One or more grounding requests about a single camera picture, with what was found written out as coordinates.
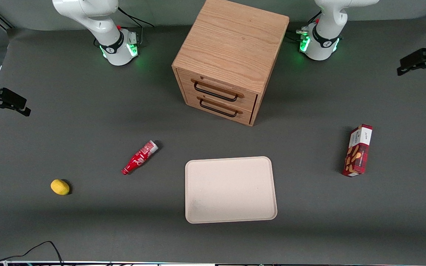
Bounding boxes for black left arm base cables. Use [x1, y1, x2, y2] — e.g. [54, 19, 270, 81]
[286, 10, 322, 43]

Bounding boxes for red cola bottle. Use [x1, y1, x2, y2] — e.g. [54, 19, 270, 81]
[121, 140, 159, 175]

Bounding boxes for wooden two-drawer cabinet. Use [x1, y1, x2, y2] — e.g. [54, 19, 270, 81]
[172, 0, 290, 127]

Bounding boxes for black right arm base cable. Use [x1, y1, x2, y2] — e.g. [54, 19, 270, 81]
[94, 7, 155, 48]

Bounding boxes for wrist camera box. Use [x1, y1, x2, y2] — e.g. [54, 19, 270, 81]
[0, 88, 28, 110]
[401, 48, 426, 69]

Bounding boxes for long black drawer handle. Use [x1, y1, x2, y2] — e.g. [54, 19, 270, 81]
[193, 81, 239, 102]

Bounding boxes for thin black loose cable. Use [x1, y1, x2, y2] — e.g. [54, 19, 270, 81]
[0, 241, 64, 265]

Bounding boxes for beige rectangular tray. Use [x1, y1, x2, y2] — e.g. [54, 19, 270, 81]
[185, 156, 278, 224]

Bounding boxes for red cookie box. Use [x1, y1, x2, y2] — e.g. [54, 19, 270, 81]
[342, 124, 373, 177]

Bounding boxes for wooden drawer with narrow front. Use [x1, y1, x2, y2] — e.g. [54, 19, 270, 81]
[184, 92, 255, 125]

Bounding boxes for dark grey table mat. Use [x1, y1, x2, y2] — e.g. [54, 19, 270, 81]
[0, 17, 426, 263]

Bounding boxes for yellow lemon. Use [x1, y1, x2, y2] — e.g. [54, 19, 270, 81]
[50, 179, 71, 195]

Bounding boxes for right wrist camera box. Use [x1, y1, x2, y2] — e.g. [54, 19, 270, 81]
[0, 88, 28, 110]

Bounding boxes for short black drawer handle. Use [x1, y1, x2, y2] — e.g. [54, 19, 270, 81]
[199, 99, 238, 118]

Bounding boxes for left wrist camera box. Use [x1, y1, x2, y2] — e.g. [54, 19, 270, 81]
[401, 48, 426, 69]

